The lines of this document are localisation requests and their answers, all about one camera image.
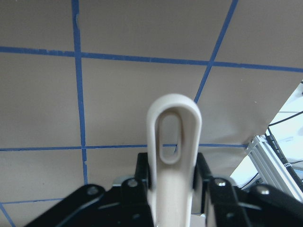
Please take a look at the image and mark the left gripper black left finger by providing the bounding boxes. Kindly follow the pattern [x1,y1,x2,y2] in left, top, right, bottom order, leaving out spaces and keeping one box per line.
[27,153,153,227]

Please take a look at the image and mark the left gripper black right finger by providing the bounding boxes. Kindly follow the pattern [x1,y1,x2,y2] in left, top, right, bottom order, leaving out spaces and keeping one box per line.
[193,153,303,227]

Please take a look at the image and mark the white hand brush dark bristles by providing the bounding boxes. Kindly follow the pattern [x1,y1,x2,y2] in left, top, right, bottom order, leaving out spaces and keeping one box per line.
[146,94,202,227]

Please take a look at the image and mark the aluminium frame post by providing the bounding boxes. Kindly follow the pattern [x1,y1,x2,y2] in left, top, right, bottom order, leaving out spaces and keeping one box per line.
[247,135,303,202]

